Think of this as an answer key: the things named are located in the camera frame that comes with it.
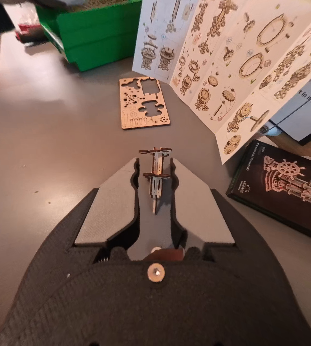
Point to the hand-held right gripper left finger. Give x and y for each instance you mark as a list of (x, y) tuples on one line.
[(108, 213)]

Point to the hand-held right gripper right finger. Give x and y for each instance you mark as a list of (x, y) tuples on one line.
[(201, 213)]

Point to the wooden model assembly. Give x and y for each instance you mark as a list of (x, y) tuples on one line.
[(155, 167)]

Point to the black model kit box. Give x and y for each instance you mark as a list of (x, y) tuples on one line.
[(279, 189)]

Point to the wooden cut-out parts sheet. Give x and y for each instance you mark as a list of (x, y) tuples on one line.
[(133, 92)]

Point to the white round device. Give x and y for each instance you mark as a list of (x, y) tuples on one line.
[(270, 131)]

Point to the folded instruction leaflet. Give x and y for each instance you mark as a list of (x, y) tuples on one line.
[(225, 40)]

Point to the green plastic bin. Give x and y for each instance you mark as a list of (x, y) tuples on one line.
[(96, 35)]

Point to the red and black cylinder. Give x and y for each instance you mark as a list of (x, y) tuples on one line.
[(29, 31)]

